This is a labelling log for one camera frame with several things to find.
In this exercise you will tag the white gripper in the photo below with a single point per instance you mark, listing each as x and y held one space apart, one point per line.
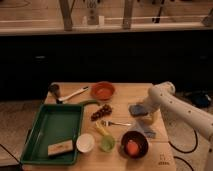
148 109

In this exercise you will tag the blue sponge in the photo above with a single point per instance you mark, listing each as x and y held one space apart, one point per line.
137 110

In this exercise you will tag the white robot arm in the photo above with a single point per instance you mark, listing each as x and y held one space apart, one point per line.
162 95

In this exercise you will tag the dark bowl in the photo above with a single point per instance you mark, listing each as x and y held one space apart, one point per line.
139 138

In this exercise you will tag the red bowl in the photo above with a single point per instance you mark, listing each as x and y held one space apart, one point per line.
102 90

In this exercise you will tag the blue cloth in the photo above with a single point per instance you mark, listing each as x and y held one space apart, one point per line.
143 128

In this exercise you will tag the orange ball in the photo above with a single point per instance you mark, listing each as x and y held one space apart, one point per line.
132 148

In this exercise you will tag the silver fork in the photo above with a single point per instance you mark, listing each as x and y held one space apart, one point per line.
109 123

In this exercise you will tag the purple grapes toy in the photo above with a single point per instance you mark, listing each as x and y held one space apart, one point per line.
103 111

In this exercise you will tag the green cup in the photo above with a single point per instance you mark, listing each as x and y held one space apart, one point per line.
107 143

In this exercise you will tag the yellow banana toy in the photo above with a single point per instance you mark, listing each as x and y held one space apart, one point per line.
100 128

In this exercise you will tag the white cup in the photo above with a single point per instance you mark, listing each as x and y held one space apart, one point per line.
85 143

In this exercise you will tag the wooden block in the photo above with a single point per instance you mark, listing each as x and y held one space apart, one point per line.
60 148

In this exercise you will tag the green plastic tray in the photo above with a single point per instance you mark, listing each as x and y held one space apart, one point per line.
54 123

